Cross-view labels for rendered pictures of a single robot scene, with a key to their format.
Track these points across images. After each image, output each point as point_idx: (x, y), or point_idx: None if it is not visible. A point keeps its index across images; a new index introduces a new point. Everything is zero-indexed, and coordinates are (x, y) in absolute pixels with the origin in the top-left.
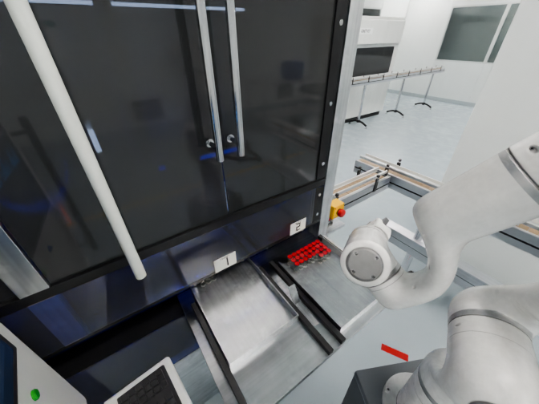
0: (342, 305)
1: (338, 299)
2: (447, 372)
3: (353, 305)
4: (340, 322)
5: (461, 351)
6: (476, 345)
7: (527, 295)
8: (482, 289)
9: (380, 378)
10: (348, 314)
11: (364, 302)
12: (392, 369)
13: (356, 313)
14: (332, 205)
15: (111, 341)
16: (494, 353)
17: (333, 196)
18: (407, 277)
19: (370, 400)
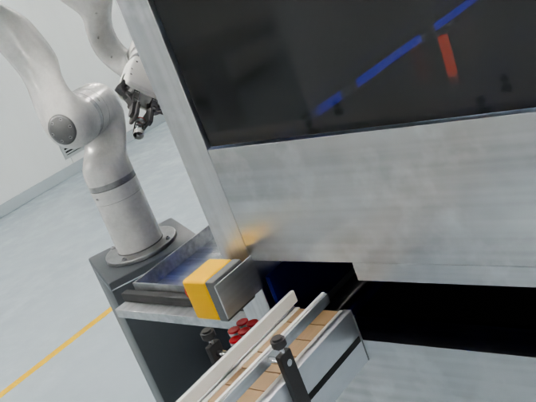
0: (212, 253)
1: (218, 255)
2: (118, 100)
3: (195, 261)
4: (214, 241)
5: (106, 91)
6: (96, 87)
7: (57, 63)
8: (69, 91)
9: (174, 245)
10: (203, 251)
11: (178, 271)
12: (158, 255)
13: (191, 258)
14: (214, 259)
15: None
16: (89, 84)
17: (213, 280)
18: (125, 53)
19: (187, 231)
